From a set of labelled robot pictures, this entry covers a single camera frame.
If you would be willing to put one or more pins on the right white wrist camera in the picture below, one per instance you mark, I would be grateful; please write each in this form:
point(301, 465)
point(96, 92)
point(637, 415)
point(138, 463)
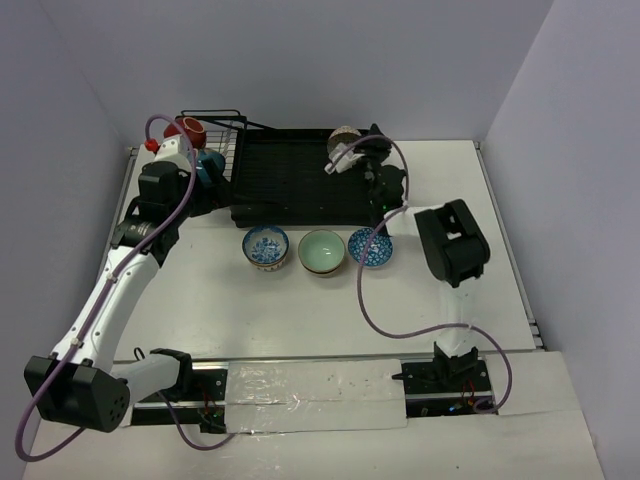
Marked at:
point(341, 159)

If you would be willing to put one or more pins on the blue patterned bowl underneath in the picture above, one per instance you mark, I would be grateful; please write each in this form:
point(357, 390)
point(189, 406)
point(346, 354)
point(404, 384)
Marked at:
point(380, 250)

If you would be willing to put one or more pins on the brown patterned white bowl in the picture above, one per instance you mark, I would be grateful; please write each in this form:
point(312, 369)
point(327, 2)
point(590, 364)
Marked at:
point(342, 135)

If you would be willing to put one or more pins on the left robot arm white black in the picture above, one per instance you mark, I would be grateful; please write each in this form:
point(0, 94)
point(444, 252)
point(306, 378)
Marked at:
point(75, 384)

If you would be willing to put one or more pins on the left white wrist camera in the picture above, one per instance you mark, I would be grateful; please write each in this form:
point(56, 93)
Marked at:
point(173, 149)

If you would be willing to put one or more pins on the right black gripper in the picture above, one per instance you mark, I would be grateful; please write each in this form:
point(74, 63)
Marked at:
point(382, 149)

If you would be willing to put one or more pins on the red bowl white inside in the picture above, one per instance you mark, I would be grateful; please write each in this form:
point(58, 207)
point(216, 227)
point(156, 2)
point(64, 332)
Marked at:
point(193, 128)

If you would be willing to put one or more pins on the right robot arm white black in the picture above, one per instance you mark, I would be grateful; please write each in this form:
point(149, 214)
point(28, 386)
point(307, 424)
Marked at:
point(454, 246)

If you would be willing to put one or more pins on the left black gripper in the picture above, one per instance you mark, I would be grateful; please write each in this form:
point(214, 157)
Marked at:
point(209, 167)

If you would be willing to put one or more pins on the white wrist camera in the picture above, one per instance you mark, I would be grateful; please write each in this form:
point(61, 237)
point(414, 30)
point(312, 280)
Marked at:
point(341, 159)
point(173, 149)

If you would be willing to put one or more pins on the black wire dish rack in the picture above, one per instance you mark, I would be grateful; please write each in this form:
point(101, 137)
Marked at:
point(225, 129)

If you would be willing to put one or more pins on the celadon green bowl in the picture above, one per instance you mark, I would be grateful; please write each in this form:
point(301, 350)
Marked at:
point(321, 252)

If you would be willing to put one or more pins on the blue floral white bowl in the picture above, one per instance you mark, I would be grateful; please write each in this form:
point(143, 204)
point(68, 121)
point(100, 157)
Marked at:
point(266, 247)

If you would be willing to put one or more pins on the black plastic drain tray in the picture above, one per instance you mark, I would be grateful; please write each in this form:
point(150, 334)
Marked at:
point(278, 177)

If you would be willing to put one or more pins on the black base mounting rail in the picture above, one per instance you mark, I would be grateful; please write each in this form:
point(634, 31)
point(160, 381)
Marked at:
point(427, 394)

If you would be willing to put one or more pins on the white taped cover sheet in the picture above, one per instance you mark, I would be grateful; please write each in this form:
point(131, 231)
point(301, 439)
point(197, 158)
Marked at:
point(292, 397)

